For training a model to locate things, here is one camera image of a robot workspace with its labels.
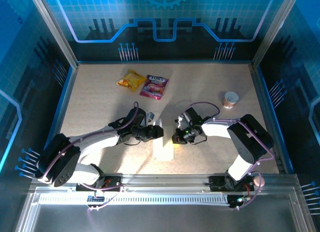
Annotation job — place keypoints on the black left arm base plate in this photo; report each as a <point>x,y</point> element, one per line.
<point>112,183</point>

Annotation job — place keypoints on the pink round knob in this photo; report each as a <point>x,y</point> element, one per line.
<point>257,180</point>

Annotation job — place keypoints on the purple candy bag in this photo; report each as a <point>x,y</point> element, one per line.
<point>154,87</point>

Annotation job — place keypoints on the grey metal shelf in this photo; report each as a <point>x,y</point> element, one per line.
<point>162,219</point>

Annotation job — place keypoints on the white paper sheet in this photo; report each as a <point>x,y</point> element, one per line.
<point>163,152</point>

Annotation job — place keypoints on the yellow snack bag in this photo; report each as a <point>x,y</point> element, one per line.
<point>131,80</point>

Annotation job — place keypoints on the aluminium mounting rail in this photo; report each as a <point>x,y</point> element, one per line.
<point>162,182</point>

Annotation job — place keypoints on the small circuit board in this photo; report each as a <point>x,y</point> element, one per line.
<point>96,199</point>

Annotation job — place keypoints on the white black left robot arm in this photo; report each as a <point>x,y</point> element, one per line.
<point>100,142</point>

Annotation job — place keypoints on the black controller with green light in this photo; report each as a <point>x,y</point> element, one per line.
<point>237,200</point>

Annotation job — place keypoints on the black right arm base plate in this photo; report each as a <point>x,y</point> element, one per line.
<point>217,183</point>

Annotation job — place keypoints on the aluminium frame post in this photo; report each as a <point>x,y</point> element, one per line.
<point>275,29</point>
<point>52,29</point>

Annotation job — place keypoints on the small can with white lid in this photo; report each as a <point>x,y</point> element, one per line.
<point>230,99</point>

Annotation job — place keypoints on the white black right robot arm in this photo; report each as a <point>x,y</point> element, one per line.
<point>217,132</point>

